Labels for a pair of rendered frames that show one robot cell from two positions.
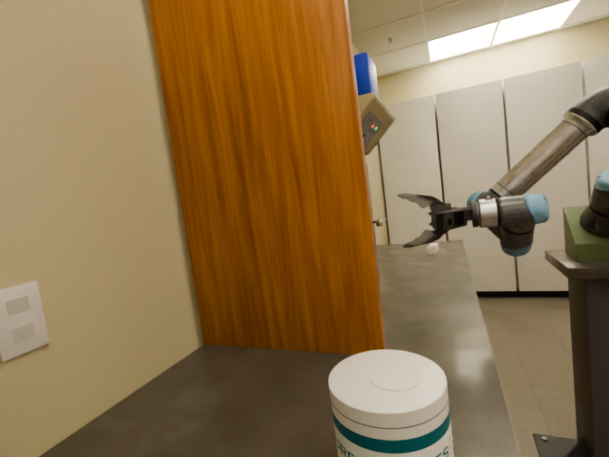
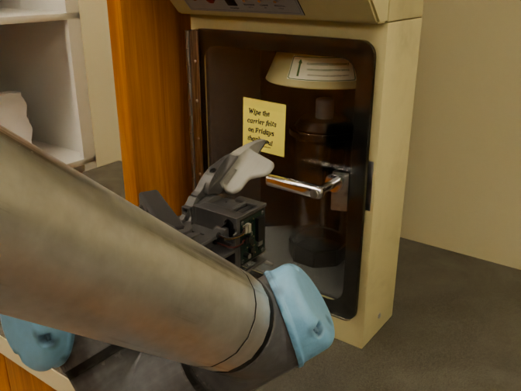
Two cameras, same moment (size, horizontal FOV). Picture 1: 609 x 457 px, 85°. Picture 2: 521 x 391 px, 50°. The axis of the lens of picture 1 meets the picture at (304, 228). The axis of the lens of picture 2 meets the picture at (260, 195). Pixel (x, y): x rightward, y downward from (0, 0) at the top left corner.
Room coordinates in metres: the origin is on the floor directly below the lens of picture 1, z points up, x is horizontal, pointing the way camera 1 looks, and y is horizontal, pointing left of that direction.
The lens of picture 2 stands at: (1.09, -0.93, 1.46)
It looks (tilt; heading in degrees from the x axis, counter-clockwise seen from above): 22 degrees down; 102
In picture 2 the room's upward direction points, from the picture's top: straight up
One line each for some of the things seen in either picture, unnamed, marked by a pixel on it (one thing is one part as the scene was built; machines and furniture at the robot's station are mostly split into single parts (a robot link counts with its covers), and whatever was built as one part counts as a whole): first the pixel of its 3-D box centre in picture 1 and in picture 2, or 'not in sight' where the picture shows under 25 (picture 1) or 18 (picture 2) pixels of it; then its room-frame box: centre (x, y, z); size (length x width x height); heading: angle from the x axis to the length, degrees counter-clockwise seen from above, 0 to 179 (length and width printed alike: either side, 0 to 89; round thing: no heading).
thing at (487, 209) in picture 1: (485, 211); not in sight; (0.88, -0.48, 1.20); 0.08 x 0.05 x 0.08; 156
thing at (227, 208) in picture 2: (452, 215); (205, 239); (0.92, -0.41, 1.20); 0.12 x 0.09 x 0.08; 66
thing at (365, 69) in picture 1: (352, 83); not in sight; (0.83, -0.16, 1.56); 0.10 x 0.10 x 0.09; 66
